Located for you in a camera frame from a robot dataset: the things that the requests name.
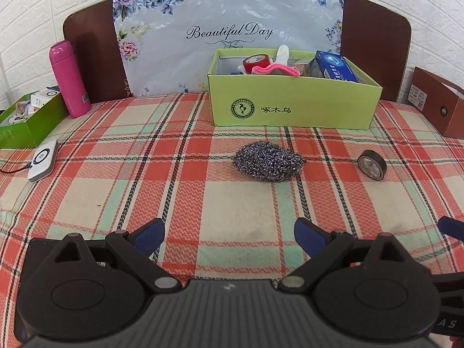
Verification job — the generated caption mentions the blue cardboard box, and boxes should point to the blue cardboard box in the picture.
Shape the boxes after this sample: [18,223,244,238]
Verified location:
[313,50,363,82]

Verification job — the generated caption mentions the plaid bedsheet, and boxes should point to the plaid bedsheet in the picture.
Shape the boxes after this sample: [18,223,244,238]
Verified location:
[0,90,464,348]

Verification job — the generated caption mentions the small white box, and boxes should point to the small white box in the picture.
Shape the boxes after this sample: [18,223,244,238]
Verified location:
[30,88,62,109]

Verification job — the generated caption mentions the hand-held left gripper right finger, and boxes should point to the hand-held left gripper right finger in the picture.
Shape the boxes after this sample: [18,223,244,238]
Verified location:
[278,217,418,293]

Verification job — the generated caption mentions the black cable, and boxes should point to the black cable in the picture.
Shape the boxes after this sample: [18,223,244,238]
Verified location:
[0,162,32,175]

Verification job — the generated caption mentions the small printed packets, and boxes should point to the small printed packets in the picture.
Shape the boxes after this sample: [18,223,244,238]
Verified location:
[13,102,41,124]

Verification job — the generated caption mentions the black tape roll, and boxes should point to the black tape roll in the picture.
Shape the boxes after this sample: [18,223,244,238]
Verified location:
[357,149,388,182]

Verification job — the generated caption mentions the pink thermos bottle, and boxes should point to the pink thermos bottle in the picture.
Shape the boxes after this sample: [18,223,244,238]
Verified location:
[48,40,92,119]

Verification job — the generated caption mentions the dark green cardboard box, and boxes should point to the dark green cardboard box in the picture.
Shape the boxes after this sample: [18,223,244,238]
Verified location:
[0,88,70,149]

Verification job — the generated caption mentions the iridescent long box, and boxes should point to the iridescent long box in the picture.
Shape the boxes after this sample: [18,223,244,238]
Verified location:
[293,57,320,78]

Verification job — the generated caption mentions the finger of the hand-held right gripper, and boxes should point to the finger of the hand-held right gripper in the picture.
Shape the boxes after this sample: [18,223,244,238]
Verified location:
[437,215,464,242]

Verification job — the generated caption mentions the floral plastic bag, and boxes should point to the floral plastic bag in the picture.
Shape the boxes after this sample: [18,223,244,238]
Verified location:
[112,0,345,97]

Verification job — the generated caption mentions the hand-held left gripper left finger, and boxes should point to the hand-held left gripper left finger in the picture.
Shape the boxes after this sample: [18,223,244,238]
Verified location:
[46,217,182,293]

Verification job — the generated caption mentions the brown cardboard box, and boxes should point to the brown cardboard box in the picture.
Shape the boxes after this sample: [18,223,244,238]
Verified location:
[407,66,464,139]

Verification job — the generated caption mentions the white power bank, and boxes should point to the white power bank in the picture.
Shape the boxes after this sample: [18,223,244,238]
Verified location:
[28,139,60,183]

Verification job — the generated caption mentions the steel wool scrubber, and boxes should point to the steel wool scrubber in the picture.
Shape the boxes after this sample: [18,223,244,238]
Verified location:
[231,143,307,183]

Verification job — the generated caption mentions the light green cardboard box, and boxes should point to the light green cardboard box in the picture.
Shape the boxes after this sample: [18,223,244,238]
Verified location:
[207,47,384,131]

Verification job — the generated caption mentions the red tape roll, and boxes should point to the red tape roll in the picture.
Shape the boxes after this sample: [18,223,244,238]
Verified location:
[242,53,271,75]

